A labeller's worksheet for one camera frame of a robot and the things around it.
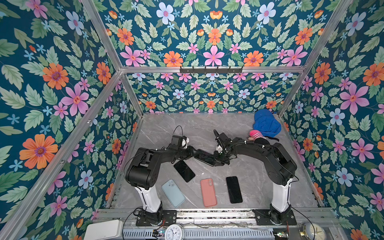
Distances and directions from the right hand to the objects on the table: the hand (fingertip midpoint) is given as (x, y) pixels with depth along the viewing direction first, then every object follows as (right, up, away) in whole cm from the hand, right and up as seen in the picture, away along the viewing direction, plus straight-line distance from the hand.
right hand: (211, 163), depth 91 cm
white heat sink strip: (-4, -29, -21) cm, 36 cm away
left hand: (-8, +8, +2) cm, 11 cm away
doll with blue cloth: (+42, +24, +20) cm, 52 cm away
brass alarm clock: (+42, -24, -25) cm, 54 cm away
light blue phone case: (-22, -15, -8) cm, 28 cm away
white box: (-50, -25, -24) cm, 61 cm away
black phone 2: (+12, -13, -9) cm, 20 cm away
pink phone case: (-2, -14, -9) cm, 17 cm away
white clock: (-18, -25, -24) cm, 39 cm away
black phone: (-17, -5, 0) cm, 18 cm away
